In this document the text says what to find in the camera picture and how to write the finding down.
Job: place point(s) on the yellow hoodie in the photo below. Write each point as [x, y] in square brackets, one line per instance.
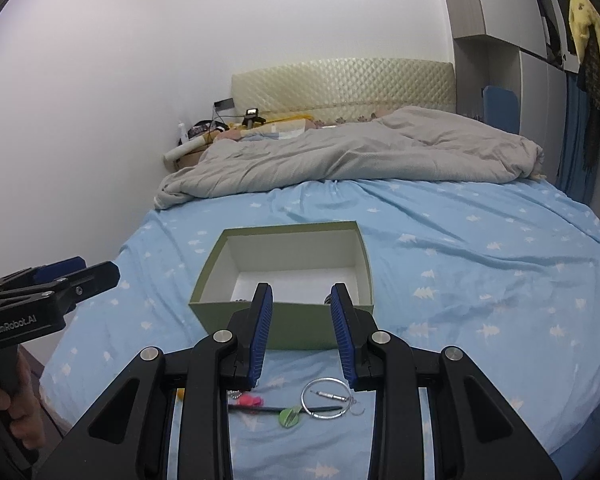
[587, 20]

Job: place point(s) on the dark patterned bag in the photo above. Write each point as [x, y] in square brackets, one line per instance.
[202, 130]

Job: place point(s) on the silver bangle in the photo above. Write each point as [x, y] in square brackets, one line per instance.
[307, 407]

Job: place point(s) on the green cardboard box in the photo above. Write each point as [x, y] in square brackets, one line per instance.
[300, 327]

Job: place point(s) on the green leaf hair clip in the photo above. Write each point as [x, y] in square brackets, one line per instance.
[290, 417]

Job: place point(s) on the person's left hand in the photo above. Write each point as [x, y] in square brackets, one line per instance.
[25, 405]

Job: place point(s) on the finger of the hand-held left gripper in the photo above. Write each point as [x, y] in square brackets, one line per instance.
[60, 267]
[97, 277]

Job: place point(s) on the grey and white wardrobe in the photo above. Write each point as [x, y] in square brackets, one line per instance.
[500, 50]

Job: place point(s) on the white rolled tube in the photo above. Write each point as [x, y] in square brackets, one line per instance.
[182, 152]

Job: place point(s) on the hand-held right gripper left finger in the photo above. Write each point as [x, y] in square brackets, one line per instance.
[262, 330]

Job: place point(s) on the blue patterned bed sheet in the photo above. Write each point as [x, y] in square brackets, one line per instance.
[455, 270]

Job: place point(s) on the patterned pillow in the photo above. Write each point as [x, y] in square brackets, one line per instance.
[280, 130]

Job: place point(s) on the black wall socket plate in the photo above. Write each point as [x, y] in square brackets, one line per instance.
[223, 104]

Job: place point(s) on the pink flower hair stick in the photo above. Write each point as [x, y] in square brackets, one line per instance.
[250, 401]

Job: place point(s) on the blue board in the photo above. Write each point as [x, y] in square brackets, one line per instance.
[502, 110]

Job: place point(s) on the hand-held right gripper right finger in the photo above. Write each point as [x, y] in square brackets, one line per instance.
[342, 330]

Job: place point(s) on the brown cardboard box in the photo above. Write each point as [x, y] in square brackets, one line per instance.
[187, 162]

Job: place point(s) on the blue curtain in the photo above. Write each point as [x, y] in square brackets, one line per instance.
[575, 150]

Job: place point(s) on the dark patterned hanging garment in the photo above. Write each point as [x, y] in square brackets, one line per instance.
[590, 110]

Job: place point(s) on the small camera on tripod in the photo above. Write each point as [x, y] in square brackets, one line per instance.
[252, 115]

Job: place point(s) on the grey duvet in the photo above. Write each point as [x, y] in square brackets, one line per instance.
[355, 155]

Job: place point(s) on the cream quilted headboard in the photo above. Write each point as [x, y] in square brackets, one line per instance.
[340, 82]

